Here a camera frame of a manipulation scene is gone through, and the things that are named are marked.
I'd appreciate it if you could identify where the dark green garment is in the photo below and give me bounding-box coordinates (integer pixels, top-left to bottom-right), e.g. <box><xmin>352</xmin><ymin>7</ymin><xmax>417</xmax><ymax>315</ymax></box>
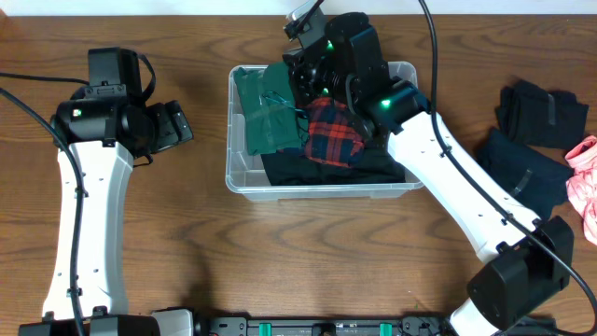
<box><xmin>233</xmin><ymin>62</ymin><xmax>309</xmax><ymax>156</ymax></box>

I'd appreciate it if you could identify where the red navy plaid garment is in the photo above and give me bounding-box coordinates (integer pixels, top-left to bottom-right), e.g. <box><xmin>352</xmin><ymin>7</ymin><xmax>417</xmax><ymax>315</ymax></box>
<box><xmin>280</xmin><ymin>97</ymin><xmax>365</xmax><ymax>168</ymax></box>

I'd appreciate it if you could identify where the black garment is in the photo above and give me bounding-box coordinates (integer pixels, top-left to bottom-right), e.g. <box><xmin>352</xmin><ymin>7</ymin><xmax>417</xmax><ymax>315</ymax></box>
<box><xmin>261</xmin><ymin>146</ymin><xmax>406</xmax><ymax>186</ymax></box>
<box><xmin>495</xmin><ymin>79</ymin><xmax>590</xmax><ymax>150</ymax></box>

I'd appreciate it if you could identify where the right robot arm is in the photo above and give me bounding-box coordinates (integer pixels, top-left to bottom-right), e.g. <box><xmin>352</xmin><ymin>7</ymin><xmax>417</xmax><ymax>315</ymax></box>
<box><xmin>284</xmin><ymin>5</ymin><xmax>574</xmax><ymax>335</ymax></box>

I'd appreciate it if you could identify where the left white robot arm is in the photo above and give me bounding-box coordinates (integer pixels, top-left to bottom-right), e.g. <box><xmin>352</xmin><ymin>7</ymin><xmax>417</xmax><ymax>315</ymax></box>
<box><xmin>19</xmin><ymin>48</ymin><xmax>195</xmax><ymax>335</ymax></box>

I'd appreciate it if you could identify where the clear plastic storage bin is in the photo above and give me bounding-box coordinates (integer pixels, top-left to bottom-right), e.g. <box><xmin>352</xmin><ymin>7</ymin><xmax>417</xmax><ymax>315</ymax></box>
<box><xmin>225</xmin><ymin>64</ymin><xmax>423</xmax><ymax>202</ymax></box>

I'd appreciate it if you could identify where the dark navy folded garment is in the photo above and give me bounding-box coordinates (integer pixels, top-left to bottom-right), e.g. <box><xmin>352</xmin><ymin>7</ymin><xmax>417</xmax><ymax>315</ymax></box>
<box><xmin>476</xmin><ymin>129</ymin><xmax>574</xmax><ymax>220</ymax></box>

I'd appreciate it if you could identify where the pink garment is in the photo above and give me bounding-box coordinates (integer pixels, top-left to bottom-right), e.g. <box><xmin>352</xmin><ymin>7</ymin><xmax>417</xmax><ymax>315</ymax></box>
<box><xmin>564</xmin><ymin>135</ymin><xmax>596</xmax><ymax>245</ymax></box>

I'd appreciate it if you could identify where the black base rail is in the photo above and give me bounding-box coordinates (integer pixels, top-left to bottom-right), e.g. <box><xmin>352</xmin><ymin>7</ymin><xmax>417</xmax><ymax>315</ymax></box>
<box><xmin>18</xmin><ymin>307</ymin><xmax>559</xmax><ymax>336</ymax></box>

